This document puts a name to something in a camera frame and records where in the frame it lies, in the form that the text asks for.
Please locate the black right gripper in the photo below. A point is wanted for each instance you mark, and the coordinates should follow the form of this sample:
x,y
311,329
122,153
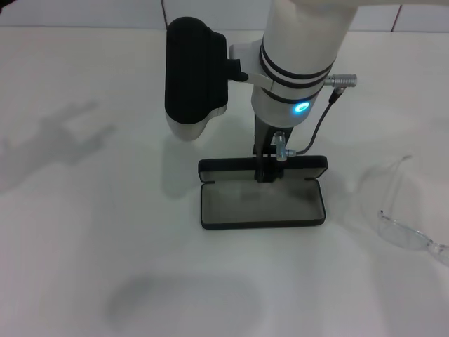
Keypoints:
x,y
264,140

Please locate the black glasses case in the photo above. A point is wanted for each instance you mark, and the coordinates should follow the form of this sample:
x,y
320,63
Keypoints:
x,y
263,210

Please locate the clear white glasses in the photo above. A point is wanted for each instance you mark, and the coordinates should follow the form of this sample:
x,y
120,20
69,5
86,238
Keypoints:
x,y
403,233

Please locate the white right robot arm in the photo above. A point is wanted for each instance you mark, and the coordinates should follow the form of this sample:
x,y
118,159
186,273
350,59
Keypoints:
x,y
298,42

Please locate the silver right camera mount bracket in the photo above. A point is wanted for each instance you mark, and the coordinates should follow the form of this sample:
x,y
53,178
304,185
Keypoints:
x,y
245,52

